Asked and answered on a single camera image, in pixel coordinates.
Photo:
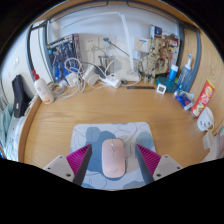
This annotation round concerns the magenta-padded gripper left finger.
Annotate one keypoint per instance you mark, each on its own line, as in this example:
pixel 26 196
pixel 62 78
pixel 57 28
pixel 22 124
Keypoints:
pixel 79 160

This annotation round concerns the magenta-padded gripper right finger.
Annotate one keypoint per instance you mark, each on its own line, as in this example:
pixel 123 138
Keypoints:
pixel 148 160

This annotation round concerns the pink computer mouse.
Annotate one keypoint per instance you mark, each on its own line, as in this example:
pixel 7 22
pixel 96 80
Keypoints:
pixel 113 160

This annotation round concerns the pale blue patterned mouse pad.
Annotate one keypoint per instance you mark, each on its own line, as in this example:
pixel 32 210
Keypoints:
pixel 96 135

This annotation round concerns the clear plastic container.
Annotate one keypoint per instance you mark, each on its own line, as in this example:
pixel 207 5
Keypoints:
pixel 209 140

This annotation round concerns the white patterned bed sheet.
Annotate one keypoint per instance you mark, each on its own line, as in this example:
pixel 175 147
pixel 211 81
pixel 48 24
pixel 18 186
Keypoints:
pixel 15 136

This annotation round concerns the white printed mug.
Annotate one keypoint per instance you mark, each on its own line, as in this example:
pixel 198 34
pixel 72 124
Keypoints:
pixel 205 120

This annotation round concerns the small white cube clock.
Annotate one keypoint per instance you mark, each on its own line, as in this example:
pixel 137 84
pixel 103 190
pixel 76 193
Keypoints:
pixel 161 89

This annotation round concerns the black pen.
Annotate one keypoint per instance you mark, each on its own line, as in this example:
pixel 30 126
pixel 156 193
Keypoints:
pixel 140 87

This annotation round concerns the teal round dish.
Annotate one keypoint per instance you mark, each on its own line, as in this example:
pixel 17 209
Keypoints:
pixel 165 85

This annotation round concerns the white red-capped lotion bottle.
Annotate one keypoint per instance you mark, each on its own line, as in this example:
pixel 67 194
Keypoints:
pixel 43 90

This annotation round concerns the red chip can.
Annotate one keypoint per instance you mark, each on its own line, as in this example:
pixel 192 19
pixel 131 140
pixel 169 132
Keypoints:
pixel 202 100

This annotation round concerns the green blanket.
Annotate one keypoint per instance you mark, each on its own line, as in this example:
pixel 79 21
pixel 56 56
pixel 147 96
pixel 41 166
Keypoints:
pixel 5 125

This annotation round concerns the white power strip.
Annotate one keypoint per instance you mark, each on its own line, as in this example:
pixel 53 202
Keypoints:
pixel 110 81

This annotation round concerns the white charger block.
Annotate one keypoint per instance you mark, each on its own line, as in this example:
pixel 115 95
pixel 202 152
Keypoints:
pixel 90 75

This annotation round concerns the black bag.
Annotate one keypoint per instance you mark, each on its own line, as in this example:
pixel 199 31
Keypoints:
pixel 20 96

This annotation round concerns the blue spray bottle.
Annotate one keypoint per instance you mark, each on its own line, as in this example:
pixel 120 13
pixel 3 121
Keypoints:
pixel 184 78

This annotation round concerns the wooden robot figure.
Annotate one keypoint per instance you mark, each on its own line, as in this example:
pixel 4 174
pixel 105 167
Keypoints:
pixel 153 65

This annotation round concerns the blue model kit box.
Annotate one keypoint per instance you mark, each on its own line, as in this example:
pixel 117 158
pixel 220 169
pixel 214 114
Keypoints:
pixel 63 55

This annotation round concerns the colourful picture card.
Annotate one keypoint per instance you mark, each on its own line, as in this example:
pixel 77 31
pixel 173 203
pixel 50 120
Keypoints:
pixel 166 40

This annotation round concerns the white desk lamp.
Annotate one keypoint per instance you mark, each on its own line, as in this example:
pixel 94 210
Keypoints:
pixel 126 40

